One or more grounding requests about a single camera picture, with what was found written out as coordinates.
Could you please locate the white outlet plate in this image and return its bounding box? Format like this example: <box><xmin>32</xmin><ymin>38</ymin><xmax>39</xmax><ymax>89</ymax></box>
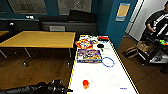
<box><xmin>25</xmin><ymin>15</ymin><xmax>35</xmax><ymax>20</ymax></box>

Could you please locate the person in dark shirt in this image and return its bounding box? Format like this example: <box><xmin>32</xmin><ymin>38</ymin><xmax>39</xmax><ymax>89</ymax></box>
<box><xmin>144</xmin><ymin>9</ymin><xmax>168</xmax><ymax>38</ymax></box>

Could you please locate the yellow green toy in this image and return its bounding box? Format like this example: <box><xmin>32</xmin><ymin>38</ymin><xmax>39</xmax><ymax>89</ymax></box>
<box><xmin>159</xmin><ymin>39</ymin><xmax>168</xmax><ymax>47</ymax></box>

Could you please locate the blue plastic ring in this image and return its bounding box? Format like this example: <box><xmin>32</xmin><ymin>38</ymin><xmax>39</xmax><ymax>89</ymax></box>
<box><xmin>101</xmin><ymin>56</ymin><xmax>116</xmax><ymax>68</ymax></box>

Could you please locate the black bench sofa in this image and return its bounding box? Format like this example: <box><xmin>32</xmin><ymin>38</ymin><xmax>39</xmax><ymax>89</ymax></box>
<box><xmin>0</xmin><ymin>14</ymin><xmax>99</xmax><ymax>34</ymax></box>

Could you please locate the black cushion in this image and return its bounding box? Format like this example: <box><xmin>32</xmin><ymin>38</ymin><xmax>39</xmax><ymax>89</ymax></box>
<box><xmin>68</xmin><ymin>9</ymin><xmax>98</xmax><ymax>24</ymax></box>

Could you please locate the clear round bowl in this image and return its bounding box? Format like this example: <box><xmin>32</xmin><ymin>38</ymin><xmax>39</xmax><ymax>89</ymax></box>
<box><xmin>109</xmin><ymin>75</ymin><xmax>122</xmax><ymax>87</ymax></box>
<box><xmin>81</xmin><ymin>73</ymin><xmax>94</xmax><ymax>85</ymax></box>

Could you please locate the red bowl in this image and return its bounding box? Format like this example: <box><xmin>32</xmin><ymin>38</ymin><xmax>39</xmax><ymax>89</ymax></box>
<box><xmin>98</xmin><ymin>35</ymin><xmax>110</xmax><ymax>41</ymax></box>

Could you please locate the orange game box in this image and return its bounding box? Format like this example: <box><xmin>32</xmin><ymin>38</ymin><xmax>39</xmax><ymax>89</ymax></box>
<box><xmin>74</xmin><ymin>38</ymin><xmax>94</xmax><ymax>50</ymax></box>

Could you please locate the pale yellow wall sign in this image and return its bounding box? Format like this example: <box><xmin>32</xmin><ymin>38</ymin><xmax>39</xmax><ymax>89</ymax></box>
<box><xmin>115</xmin><ymin>2</ymin><xmax>132</xmax><ymax>23</ymax></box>

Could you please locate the small red cup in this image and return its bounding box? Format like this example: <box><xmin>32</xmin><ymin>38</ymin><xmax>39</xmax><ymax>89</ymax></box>
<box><xmin>82</xmin><ymin>79</ymin><xmax>91</xmax><ymax>90</ymax></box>

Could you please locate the brown bag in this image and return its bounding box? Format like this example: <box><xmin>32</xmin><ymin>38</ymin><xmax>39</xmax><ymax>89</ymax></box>
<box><xmin>123</xmin><ymin>46</ymin><xmax>139</xmax><ymax>59</ymax></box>

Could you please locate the dark framed window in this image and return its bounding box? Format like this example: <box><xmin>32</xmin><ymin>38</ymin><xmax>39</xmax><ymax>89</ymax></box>
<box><xmin>56</xmin><ymin>0</ymin><xmax>93</xmax><ymax>16</ymax></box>
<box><xmin>6</xmin><ymin>0</ymin><xmax>48</xmax><ymax>15</ymax></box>

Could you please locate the small black item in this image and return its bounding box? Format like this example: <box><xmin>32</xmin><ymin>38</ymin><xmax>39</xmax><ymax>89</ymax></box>
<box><xmin>97</xmin><ymin>43</ymin><xmax>106</xmax><ymax>49</ymax></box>

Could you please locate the cardboard box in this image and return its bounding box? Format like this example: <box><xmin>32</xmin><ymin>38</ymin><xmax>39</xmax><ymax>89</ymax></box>
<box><xmin>137</xmin><ymin>40</ymin><xmax>155</xmax><ymax>54</ymax></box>

